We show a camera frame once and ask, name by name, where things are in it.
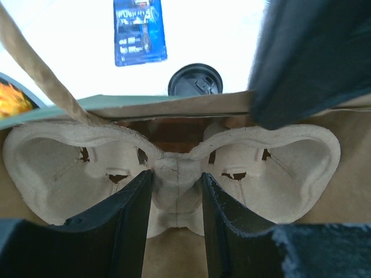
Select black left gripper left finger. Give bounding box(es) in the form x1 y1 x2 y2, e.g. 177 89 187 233
1 170 152 277

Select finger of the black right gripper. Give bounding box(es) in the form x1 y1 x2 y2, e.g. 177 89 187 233
249 1 370 130

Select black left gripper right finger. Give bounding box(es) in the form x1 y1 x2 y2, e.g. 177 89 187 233
201 173 370 277

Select pulp cup carrier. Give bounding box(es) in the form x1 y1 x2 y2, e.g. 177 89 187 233
3 121 341 237

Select stack of black lids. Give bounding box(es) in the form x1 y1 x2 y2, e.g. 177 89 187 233
168 63 223 97

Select orange pineapple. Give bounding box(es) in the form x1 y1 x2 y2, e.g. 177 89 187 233
0 83 33 120

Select blue card packet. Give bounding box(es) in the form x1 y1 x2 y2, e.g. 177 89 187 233
113 0 168 67

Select dark grey fruit tray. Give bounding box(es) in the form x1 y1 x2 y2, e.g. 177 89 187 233
0 72 47 108

